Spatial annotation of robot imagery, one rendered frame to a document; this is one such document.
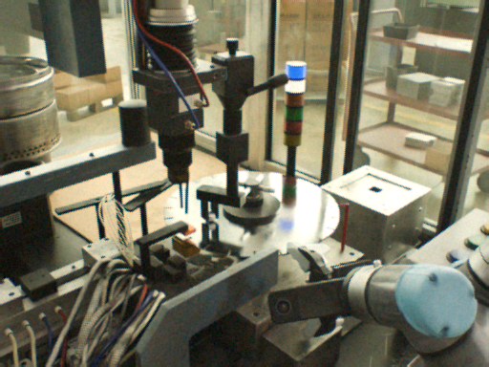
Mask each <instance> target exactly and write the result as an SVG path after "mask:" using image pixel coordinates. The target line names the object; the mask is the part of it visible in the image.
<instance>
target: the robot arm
mask: <svg viewBox="0 0 489 367"><path fill-rule="evenodd" d="M329 251H330V248H329V246H328V245H326V244H303V245H302V244H301V243H299V242H296V241H292V242H288V243H287V252H288V253H289V254H291V255H292V258H293V259H294V260H296V261H298V263H299V265H300V268H301V269H302V271H303V272H308V271H309V275H308V284H306V285H305V284H303V285H297V286H292V287H288V288H284V289H276V290H274V291H272V292H271V293H270V294H269V295H268V298H267V299H268V307H269V311H270V315H271V320H272V322H274V323H275V324H278V325H279V324H285V323H288V322H298V321H302V320H307V319H309V323H308V324H306V325H305V329H302V334H303V335H304V336H305V337H307V338H309V339H312V338H315V337H317V336H320V335H328V334H329V333H331V332H333V331H334V329H335V328H336V327H339V325H342V323H343V322H344V319H343V318H338V315H342V317H348V316H350V315H352V316H353V317H355V318H358V319H360V320H362V322H367V323H369V324H373V325H380V326H384V327H389V328H397V329H399V330H400V331H401V332H402V333H403V334H404V335H405V336H406V338H408V339H409V341H410V343H411V344H412V346H413V347H414V348H415V350H416V351H417V352H418V354H419V355H420V356H421V358H422V359H423V361H425V364H427V365H428V367H489V236H488V237H487V238H486V239H485V240H484V242H483V243H482V244H481V245H480V246H479V247H478V249H477V250H475V252H474V253H472V256H471V257H469V258H464V259H462V260H460V261H455V263H454V264H452V265H451V266H450V267H442V266H439V265H434V264H414V265H381V263H380V261H373V262H372V261H371V260H361V261H346V262H342V263H340V264H339V265H332V266H330V268H328V267H326V265H327V264H328V261H327V260H326V258H325V257H324V255H325V254H327V253H328V252H329ZM363 265H367V266H363Z"/></svg>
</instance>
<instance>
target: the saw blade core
mask: <svg viewBox="0 0 489 367"><path fill-rule="evenodd" d="M261 174H262V175H263V176H264V178H263V179H262V180H261V181H260V185H262V186H269V187H273V188H276V189H277V191H276V193H271V194H272V195H274V196H275V197H277V198H278V200H280V202H281V211H280V213H278V215H277V216H276V217H274V218H272V219H270V220H268V221H262V222H255V223H250V222H243V221H236V220H234V219H232V218H231V217H227V215H226V214H224V213H223V208H222V205H220V204H219V219H216V218H215V220H214V221H210V222H206V221H205V220H204V219H203V218H202V217H201V200H197V193H196V190H197V188H198V187H199V186H201V185H202V184H207V185H211V186H218V187H222V188H226V173H221V174H217V175H213V176H211V177H210V176H207V177H203V178H201V179H199V180H196V181H194V182H192V183H189V191H188V213H185V189H186V185H185V186H183V187H182V193H183V208H180V190H177V191H176V192H174V193H173V194H172V195H171V196H170V198H169V199H168V200H167V201H166V204H165V206H164V209H163V218H164V221H165V223H166V225H167V226H170V225H171V224H174V223H176V222H178V221H184V222H186V223H187V224H190V225H191V226H193V227H195V228H196V229H197V231H196V232H194V233H193V234H189V235H187V236H186V237H185V236H183V234H176V236H177V237H179V238H180V237H183V240H182V241H185V243H186V244H188V245H191V246H193V247H194V248H200V249H202V250H204V249H205V251H210V252H212V253H215V254H222V255H228V254H229V251H231V253H230V254H229V256H232V257H240V258H250V257H251V256H253V255H254V252H256V254H257V253H258V252H260V251H263V250H265V249H266V248H269V247H271V246H274V247H275V248H278V250H279V251H280V252H281V254H282V255H285V254H289V253H288V252H287V243H288V242H292V241H296V242H299V243H301V244H302V245H303V244H319V243H321V242H322V241H325V240H326V238H328V237H329V236H330V235H331V234H332V233H333V232H334V231H335V230H336V227H337V225H338V224H339V208H338V206H337V204H336V203H333V204H328V202H332V201H334V200H333V199H332V197H331V196H330V195H329V194H328V193H326V191H324V190H323V189H321V188H319V186H315V185H314V184H312V183H308V182H305V181H304V180H299V179H297V178H295V177H292V176H286V175H282V174H278V173H266V172H254V171H249V175H248V173H247V171H245V172H239V181H241V182H244V181H245V180H250V179H253V180H255V179H256V178H257V177H258V176H259V175H261ZM267 174H268V175H267ZM212 178H214V179H212ZM325 198H326V199H325ZM315 237H317V238H315ZM189 238H192V239H189ZM207 246H210V247H208V248H207ZM281 254H280V253H279V254H278V256H281Z"/></svg>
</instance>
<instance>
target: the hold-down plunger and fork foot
mask: <svg viewBox="0 0 489 367"><path fill-rule="evenodd" d="M196 193H197V200H201V217H202V218H203V219H204V220H205V221H206V222H209V203H210V210H213V211H214V213H215V218H216V219H219V204H220V205H227V206H234V207H237V208H241V206H243V205H244V204H245V192H242V191H239V165H227V166H226V188H222V187H218V186H211V185H207V184H202V185H201V186H199V187H198V188H197V190H196ZM208 202H209V203H208Z"/></svg>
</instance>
